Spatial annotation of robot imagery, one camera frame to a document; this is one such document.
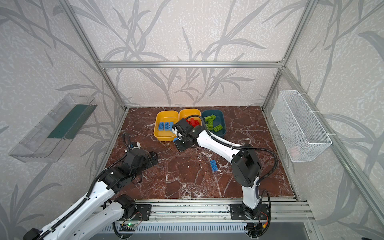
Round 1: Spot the red brick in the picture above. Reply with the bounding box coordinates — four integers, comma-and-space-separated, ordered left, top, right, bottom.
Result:
187, 118, 201, 127

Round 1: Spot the blue brick studs up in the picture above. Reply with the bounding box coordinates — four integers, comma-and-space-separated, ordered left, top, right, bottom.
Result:
167, 122, 173, 132

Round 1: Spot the green brick underside up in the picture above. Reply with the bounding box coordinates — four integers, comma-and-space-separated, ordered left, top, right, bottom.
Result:
208, 119, 214, 131

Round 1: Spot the green brick bottom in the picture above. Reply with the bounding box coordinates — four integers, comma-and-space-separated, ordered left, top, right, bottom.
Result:
213, 125, 223, 133

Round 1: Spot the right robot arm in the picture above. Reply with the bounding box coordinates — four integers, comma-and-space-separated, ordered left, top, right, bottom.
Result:
172, 119, 261, 220

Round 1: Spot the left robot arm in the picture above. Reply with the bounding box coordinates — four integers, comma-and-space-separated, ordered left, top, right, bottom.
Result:
23, 147, 159, 240

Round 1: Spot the middle yellow plastic bin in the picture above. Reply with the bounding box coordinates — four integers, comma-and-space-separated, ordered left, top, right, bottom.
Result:
179, 109, 202, 125

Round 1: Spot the yellow plastic bin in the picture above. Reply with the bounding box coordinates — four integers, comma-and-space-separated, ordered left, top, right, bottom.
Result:
154, 111, 179, 142
179, 109, 202, 125

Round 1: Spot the left yellow plastic bin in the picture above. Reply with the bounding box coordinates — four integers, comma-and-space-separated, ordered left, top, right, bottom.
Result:
154, 111, 179, 142

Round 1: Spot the teal plastic bin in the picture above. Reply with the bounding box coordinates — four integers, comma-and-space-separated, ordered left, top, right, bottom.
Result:
202, 110, 227, 137

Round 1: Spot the green circuit board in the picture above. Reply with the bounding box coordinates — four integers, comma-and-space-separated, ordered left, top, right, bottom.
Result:
119, 223, 140, 232

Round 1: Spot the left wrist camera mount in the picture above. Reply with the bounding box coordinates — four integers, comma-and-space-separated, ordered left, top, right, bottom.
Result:
130, 142, 141, 150

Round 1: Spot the black corrugated cable right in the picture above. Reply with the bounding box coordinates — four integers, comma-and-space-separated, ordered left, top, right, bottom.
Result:
179, 114, 279, 187

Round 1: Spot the black corrugated cable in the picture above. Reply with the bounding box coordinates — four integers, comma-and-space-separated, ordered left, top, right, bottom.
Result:
35, 132, 133, 240
179, 114, 279, 187

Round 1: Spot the black corrugated cable left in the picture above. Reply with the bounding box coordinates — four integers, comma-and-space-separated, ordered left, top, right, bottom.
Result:
35, 132, 133, 240

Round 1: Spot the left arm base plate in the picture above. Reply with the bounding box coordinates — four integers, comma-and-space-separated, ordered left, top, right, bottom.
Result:
129, 204, 152, 222

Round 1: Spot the clear plastic wall tray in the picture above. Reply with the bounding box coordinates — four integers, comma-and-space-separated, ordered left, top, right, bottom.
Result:
9, 94, 97, 163

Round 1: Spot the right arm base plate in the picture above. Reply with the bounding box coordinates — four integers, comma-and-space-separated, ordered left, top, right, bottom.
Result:
229, 203, 271, 221

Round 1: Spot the white wire mesh basket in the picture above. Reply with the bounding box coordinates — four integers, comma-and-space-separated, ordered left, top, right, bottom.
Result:
271, 90, 333, 163

